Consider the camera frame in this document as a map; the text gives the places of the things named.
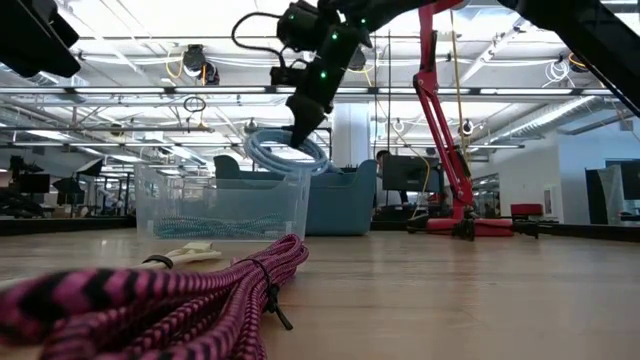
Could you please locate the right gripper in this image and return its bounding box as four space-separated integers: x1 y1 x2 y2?
287 24 374 148

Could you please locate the light blue cable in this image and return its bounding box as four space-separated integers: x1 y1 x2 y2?
243 127 346 177

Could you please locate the teal white braided cable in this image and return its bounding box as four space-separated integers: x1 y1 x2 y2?
153 213 286 240

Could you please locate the cream cable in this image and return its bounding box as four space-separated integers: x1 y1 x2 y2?
137 241 224 270

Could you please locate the pink black braided cable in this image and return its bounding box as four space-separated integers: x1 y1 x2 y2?
0 233 310 360

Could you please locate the teal plastic bin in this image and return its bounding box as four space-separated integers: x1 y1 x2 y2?
213 153 379 237

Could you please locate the clear plastic bin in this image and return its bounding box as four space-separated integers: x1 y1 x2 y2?
133 162 311 242

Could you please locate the dark computer monitor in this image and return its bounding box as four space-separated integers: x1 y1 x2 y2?
382 154 441 193

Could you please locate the dark background workstation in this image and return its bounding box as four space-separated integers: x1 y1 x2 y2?
0 153 51 219

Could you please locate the red rectangular block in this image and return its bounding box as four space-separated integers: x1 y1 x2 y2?
510 203 544 217

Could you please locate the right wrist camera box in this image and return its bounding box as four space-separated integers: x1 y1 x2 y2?
276 1 329 52

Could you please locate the yellow hanging cord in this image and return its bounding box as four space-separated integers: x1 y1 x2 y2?
449 9 469 166

